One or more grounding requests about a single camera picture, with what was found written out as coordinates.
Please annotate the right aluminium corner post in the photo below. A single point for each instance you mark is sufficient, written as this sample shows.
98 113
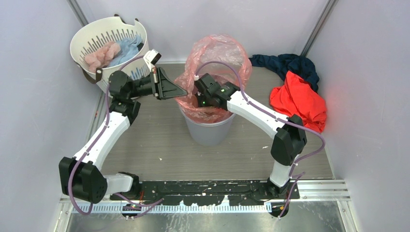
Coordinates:
324 15

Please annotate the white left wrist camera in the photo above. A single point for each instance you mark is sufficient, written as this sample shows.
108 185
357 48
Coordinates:
151 58

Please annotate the navy blue cloth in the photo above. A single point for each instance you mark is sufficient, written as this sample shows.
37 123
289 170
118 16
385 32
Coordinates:
281 64

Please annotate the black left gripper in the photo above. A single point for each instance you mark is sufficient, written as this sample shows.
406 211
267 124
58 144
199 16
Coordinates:
163 88

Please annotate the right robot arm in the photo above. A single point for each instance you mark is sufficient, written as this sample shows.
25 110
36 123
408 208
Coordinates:
288 138

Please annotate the pink plastic bag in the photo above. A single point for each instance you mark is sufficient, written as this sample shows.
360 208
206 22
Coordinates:
103 56

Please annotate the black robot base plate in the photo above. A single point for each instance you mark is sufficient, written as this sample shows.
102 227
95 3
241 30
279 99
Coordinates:
205 193

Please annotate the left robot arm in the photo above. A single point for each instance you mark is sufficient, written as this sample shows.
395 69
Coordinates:
80 175

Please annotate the red plastic trash bag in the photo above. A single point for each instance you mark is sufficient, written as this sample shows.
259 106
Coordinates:
217 47

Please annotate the grey plastic trash bin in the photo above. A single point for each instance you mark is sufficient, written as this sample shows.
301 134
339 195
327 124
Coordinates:
208 134

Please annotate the aluminium frame rail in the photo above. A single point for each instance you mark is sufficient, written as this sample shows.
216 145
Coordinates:
310 191

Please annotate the left aluminium corner post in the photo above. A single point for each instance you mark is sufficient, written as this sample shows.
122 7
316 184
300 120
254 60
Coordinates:
77 10

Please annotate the aluminium corner post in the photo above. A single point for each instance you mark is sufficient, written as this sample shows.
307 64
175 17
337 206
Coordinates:
77 10
324 15

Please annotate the red cloth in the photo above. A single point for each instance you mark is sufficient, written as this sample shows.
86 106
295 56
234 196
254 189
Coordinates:
295 97

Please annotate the light blue plastic bag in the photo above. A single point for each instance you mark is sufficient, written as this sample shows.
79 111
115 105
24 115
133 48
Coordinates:
129 47

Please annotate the white slotted laundry basket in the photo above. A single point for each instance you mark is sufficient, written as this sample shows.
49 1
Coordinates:
96 34

